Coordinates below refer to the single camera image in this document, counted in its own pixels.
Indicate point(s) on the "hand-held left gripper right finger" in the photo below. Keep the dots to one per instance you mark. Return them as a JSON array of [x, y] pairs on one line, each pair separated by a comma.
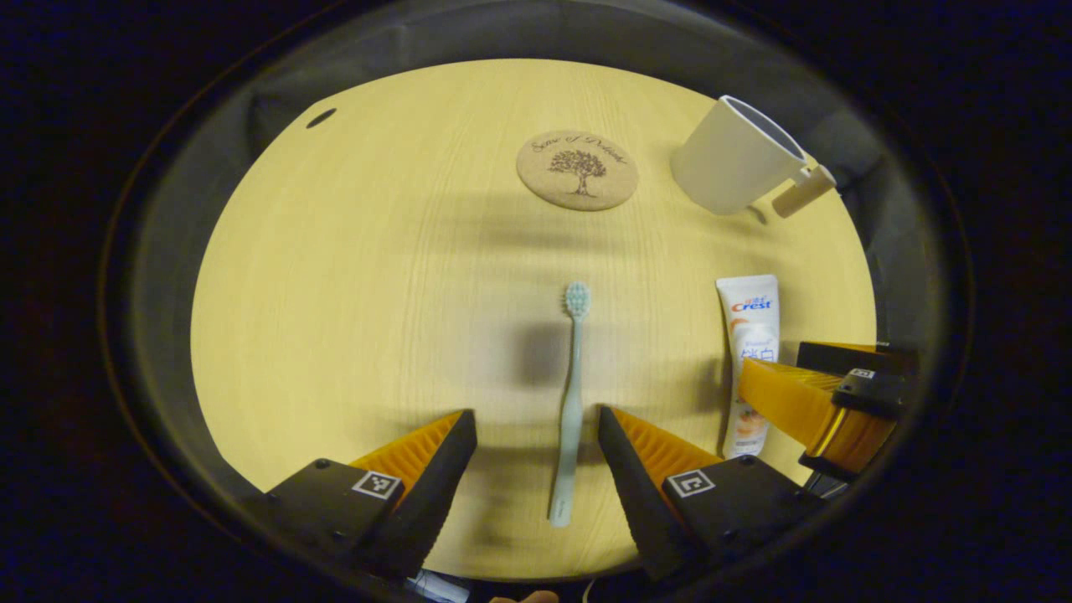
[[641, 502]]

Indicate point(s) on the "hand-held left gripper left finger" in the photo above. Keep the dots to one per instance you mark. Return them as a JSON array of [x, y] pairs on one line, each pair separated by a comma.
[[435, 494]]

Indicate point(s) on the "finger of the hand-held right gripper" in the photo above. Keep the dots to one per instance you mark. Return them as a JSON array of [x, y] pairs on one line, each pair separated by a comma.
[[796, 402], [837, 356]]

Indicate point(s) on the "white toothpaste tube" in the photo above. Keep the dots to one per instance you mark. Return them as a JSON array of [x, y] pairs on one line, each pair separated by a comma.
[[749, 327]]

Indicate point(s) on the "pale green toothbrush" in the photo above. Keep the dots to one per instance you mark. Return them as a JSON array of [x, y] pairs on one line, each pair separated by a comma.
[[572, 402]]

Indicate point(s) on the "white cup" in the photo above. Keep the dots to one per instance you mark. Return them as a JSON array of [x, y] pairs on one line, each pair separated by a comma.
[[729, 159]]

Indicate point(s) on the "round cork coaster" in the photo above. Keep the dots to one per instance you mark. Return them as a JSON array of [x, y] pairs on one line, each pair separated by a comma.
[[578, 170]]

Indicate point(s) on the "light wooden desktop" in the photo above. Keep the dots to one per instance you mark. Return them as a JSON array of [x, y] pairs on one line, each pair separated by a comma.
[[377, 335]]

